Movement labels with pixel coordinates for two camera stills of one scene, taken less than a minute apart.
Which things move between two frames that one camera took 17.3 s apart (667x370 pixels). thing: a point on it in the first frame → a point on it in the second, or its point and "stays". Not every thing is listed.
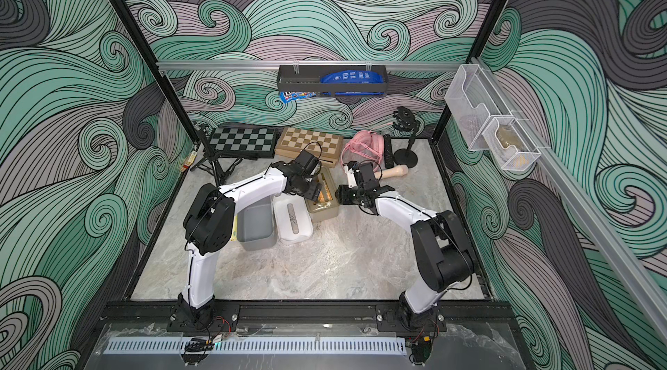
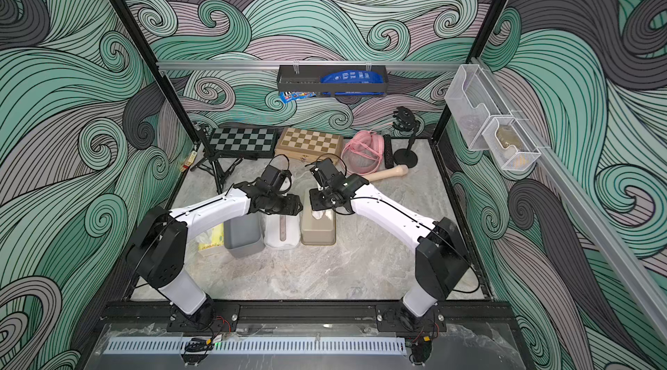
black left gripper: [313, 194] → [293, 205]
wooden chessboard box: [326, 146] stays
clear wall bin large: [473, 102] stays
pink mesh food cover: [365, 146] stays
